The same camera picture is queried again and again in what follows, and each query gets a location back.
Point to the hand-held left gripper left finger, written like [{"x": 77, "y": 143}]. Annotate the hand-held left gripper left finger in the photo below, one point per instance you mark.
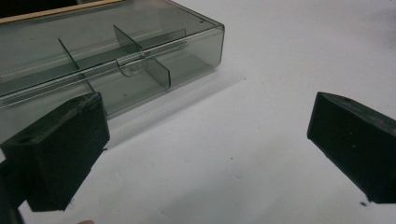
[{"x": 59, "y": 149}]

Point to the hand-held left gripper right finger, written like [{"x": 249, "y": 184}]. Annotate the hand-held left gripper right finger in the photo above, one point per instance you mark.
[{"x": 358, "y": 149}]

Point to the transparent grey compartment box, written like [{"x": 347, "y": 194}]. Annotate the transparent grey compartment box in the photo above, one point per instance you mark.
[{"x": 174, "y": 37}]

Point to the white table board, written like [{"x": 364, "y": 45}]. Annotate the white table board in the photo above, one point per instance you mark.
[{"x": 249, "y": 155}]

